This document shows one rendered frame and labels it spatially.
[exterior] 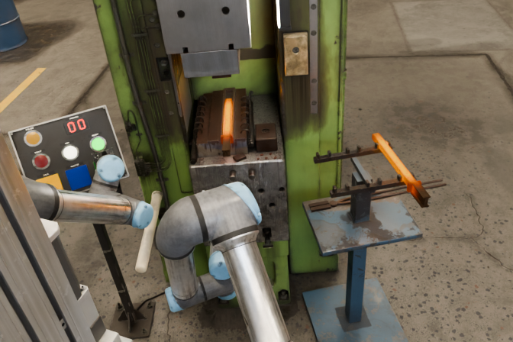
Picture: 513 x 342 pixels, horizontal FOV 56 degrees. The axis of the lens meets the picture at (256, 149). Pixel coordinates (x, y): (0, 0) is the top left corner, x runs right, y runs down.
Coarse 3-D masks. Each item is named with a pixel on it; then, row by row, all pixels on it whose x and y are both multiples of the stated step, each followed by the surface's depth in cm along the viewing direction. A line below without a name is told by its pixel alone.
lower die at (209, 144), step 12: (216, 96) 220; (240, 96) 218; (216, 108) 210; (204, 120) 205; (216, 120) 203; (204, 132) 197; (216, 132) 195; (204, 144) 191; (216, 144) 191; (240, 144) 191; (204, 156) 194
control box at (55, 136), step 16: (80, 112) 174; (96, 112) 175; (32, 128) 168; (48, 128) 170; (64, 128) 172; (96, 128) 176; (112, 128) 178; (16, 144) 166; (48, 144) 170; (64, 144) 172; (80, 144) 174; (112, 144) 178; (32, 160) 168; (48, 160) 170; (64, 160) 172; (80, 160) 174; (32, 176) 168; (64, 176) 172; (128, 176) 180
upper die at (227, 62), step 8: (232, 48) 169; (184, 56) 169; (192, 56) 169; (200, 56) 169; (208, 56) 169; (216, 56) 170; (224, 56) 170; (232, 56) 170; (184, 64) 171; (192, 64) 171; (200, 64) 171; (208, 64) 171; (216, 64) 171; (224, 64) 171; (232, 64) 171; (184, 72) 173; (192, 72) 173; (200, 72) 173; (208, 72) 173; (216, 72) 173; (224, 72) 173; (232, 72) 173
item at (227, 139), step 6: (228, 102) 210; (228, 108) 206; (228, 114) 202; (228, 120) 198; (228, 126) 194; (228, 132) 191; (222, 138) 188; (228, 138) 186; (228, 144) 183; (222, 150) 180; (228, 150) 180
